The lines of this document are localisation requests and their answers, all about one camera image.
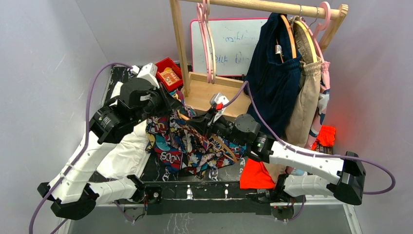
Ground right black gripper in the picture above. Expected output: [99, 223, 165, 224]
[186, 107, 245, 148]

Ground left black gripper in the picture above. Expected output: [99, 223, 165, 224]
[132, 82, 182, 126]

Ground orange wooden hanger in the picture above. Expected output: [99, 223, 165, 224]
[177, 111, 238, 163]

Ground comic print shorts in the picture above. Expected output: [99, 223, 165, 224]
[146, 90, 246, 178]

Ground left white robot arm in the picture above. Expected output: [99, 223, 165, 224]
[38, 78, 182, 220]

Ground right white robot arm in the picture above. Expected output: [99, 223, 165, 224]
[186, 113, 366, 205]

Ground orange shorts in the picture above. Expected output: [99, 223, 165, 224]
[240, 159, 275, 190]

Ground navy blue shorts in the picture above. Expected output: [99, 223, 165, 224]
[244, 13, 301, 137]

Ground beige shorts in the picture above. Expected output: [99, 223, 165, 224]
[264, 29, 321, 147]

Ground pink plastic hanger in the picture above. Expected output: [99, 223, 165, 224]
[197, 0, 213, 83]

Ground beige plastic hanger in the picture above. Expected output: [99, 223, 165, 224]
[206, 0, 216, 84]

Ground orange hanger with navy shorts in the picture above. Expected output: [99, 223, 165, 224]
[280, 14, 297, 59]

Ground yellow hanger with beige shorts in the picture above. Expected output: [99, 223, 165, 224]
[291, 16, 318, 63]

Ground pink hanger far right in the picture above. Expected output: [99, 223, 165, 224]
[306, 1, 331, 63]

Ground orange card box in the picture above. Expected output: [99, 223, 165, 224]
[160, 67, 180, 86]

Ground red plastic bin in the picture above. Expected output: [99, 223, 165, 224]
[155, 58, 183, 92]

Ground wooden clothes rack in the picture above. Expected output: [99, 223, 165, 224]
[170, 0, 349, 111]

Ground white cloth garment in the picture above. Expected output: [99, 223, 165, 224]
[97, 121, 150, 179]

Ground pink framed whiteboard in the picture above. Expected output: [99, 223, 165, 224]
[190, 18, 267, 77]

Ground small red cloth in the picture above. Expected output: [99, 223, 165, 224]
[316, 125, 336, 147]

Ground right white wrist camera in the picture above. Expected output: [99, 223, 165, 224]
[209, 93, 229, 118]

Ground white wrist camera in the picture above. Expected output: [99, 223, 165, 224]
[131, 63, 160, 88]
[209, 93, 229, 118]

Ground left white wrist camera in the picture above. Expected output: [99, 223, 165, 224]
[131, 63, 160, 88]

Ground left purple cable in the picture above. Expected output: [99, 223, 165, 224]
[29, 62, 136, 234]

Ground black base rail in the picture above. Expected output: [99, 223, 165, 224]
[145, 181, 297, 219]

